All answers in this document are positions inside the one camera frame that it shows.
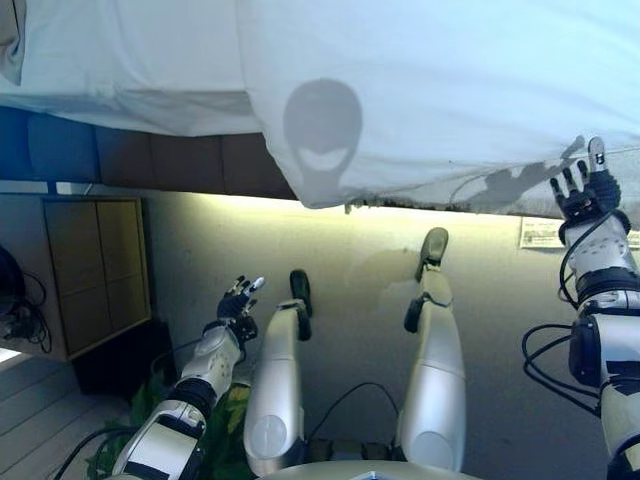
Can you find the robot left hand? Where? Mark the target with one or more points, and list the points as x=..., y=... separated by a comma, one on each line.
x=237, y=307

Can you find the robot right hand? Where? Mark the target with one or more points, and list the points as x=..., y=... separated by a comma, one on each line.
x=595, y=197

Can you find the white duvet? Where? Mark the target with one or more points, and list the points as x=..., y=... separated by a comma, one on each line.
x=450, y=75

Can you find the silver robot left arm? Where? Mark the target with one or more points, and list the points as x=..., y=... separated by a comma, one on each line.
x=210, y=360

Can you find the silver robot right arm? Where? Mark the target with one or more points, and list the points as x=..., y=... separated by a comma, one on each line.
x=610, y=340

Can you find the white fitted bed sheet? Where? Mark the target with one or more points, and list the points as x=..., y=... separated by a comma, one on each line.
x=125, y=50

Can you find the grey patterned rug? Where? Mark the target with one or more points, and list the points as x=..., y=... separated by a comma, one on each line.
x=540, y=232

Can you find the silver robot left leg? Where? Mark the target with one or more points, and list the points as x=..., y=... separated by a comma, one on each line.
x=277, y=375

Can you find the silver robot leg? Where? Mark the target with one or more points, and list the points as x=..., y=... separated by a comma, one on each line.
x=277, y=375
x=435, y=360

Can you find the green leafy plant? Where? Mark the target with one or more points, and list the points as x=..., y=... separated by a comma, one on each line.
x=145, y=400

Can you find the wooden nightstand with drawers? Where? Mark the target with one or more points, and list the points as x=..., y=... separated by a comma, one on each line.
x=100, y=270

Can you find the silver robot right leg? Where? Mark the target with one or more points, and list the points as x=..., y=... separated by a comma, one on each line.
x=435, y=360

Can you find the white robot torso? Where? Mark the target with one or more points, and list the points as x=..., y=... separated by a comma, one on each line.
x=375, y=475

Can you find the brown upholstered bed frame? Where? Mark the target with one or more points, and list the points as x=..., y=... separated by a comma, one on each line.
x=150, y=160

